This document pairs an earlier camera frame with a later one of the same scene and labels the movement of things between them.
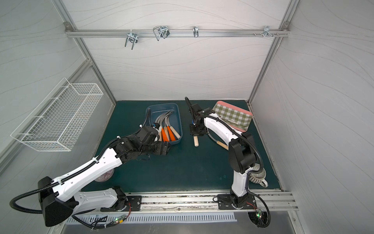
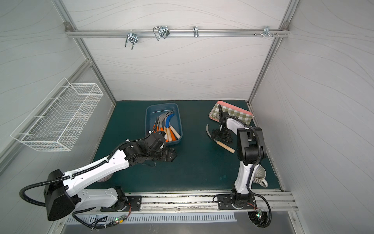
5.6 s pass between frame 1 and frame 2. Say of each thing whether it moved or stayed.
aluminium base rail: stayed
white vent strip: stayed
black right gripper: moved
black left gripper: moved
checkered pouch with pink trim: stayed
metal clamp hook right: stayed
